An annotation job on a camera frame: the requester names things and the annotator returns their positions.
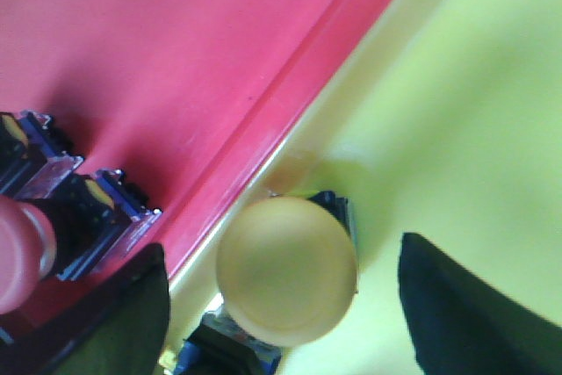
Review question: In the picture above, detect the red push button bottom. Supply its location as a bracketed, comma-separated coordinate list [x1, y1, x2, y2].
[1, 110, 84, 199]

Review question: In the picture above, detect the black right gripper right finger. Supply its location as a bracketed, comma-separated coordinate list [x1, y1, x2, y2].
[398, 233, 561, 374]

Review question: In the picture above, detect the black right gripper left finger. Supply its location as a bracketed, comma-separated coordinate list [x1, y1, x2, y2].
[1, 243, 169, 374]

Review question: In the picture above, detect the red plastic tray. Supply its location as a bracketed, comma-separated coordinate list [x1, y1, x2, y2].
[0, 0, 429, 332]

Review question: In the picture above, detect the yellow plastic tray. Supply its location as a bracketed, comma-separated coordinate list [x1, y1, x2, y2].
[156, 0, 561, 374]

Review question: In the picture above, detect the red push button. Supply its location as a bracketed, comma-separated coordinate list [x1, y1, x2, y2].
[1, 169, 162, 314]
[1, 110, 84, 199]

